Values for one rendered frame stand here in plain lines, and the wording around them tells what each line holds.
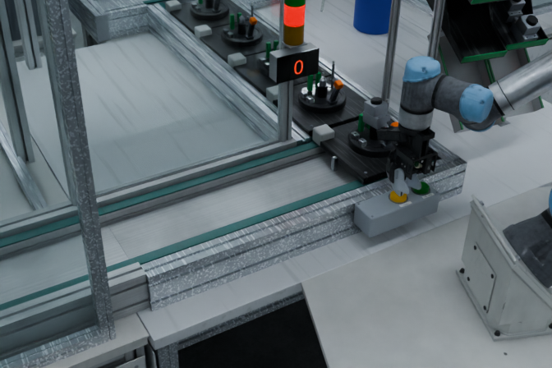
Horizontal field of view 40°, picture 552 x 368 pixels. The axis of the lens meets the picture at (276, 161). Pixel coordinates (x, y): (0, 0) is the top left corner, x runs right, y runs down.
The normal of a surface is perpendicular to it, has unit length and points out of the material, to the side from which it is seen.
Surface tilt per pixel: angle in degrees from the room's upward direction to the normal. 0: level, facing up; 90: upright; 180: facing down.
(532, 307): 90
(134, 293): 90
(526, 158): 0
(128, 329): 0
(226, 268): 90
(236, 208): 0
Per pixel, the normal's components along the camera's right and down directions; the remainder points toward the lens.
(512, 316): 0.18, 0.55
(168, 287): 0.51, 0.49
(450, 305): 0.02, -0.83
